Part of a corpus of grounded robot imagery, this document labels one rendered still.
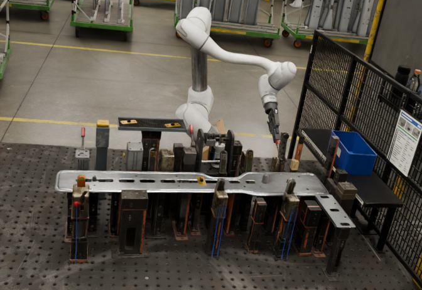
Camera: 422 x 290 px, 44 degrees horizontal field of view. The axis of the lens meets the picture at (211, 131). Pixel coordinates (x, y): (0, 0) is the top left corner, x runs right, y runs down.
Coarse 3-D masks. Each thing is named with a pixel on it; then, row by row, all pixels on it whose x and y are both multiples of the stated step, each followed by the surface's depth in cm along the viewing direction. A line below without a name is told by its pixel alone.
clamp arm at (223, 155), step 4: (220, 152) 275; (224, 152) 273; (220, 156) 274; (224, 156) 273; (220, 160) 274; (224, 160) 274; (220, 164) 274; (224, 164) 275; (220, 168) 275; (224, 168) 275; (220, 172) 275; (224, 172) 276
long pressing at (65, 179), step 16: (64, 176) 249; (96, 176) 253; (112, 176) 255; (128, 176) 257; (144, 176) 259; (160, 176) 261; (192, 176) 265; (208, 176) 267; (240, 176) 271; (256, 176) 274; (272, 176) 276; (288, 176) 279; (304, 176) 281; (64, 192) 238; (96, 192) 242; (112, 192) 244; (160, 192) 249; (176, 192) 251; (192, 192) 253; (208, 192) 254; (240, 192) 258; (256, 192) 259; (272, 192) 261; (304, 192) 265; (320, 192) 268
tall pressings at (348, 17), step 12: (312, 0) 979; (348, 0) 983; (360, 0) 994; (372, 0) 967; (312, 12) 983; (324, 12) 1012; (336, 12) 1020; (348, 12) 993; (360, 12) 979; (372, 12) 1001; (312, 24) 988; (324, 24) 998; (336, 24) 1024; (348, 24) 1010; (360, 24) 982
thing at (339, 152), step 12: (336, 132) 306; (348, 132) 307; (348, 144) 310; (360, 144) 301; (336, 156) 296; (348, 156) 280; (360, 156) 280; (372, 156) 280; (348, 168) 282; (360, 168) 283; (372, 168) 285
